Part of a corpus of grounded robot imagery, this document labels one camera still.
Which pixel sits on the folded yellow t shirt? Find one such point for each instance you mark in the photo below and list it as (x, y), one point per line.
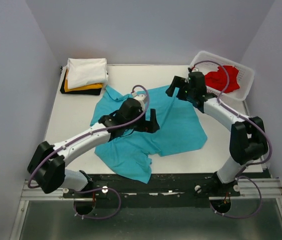
(66, 89)

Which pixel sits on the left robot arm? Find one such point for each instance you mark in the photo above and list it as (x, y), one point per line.
(48, 164)

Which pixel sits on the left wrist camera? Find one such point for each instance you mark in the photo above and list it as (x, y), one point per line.
(142, 98)

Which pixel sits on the folded black t shirt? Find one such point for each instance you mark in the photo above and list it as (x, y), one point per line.
(92, 92)

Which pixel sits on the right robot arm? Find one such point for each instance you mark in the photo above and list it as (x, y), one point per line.
(247, 140)

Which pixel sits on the white plastic basket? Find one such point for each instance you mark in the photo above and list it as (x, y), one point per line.
(245, 75)

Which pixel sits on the folded white t shirt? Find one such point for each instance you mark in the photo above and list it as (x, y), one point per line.
(84, 72)

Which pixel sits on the cyan t shirt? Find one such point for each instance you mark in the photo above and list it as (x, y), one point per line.
(180, 131)

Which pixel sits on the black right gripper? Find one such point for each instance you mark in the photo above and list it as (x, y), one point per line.
(176, 83)

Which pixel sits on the red t shirt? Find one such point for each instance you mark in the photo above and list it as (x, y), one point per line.
(218, 80)

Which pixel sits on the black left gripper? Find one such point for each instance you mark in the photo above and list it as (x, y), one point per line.
(150, 126)

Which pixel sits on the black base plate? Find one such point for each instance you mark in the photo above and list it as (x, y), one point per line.
(179, 190)

